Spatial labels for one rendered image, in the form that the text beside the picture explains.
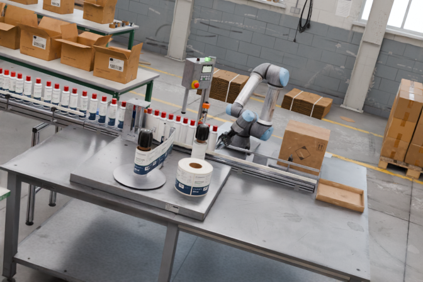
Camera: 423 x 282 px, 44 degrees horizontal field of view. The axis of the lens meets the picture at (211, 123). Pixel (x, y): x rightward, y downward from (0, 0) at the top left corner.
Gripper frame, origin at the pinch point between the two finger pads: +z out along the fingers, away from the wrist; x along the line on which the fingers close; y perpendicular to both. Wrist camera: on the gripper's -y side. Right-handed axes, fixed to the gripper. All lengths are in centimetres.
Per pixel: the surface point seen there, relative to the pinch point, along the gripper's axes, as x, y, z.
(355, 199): 89, -3, -40
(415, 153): 188, -292, -34
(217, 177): 11.0, 32.0, -0.1
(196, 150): -9.9, 32.7, -4.4
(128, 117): -57, 16, 20
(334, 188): 76, -10, -32
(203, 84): -35.8, -6.8, -23.9
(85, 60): -144, -134, 88
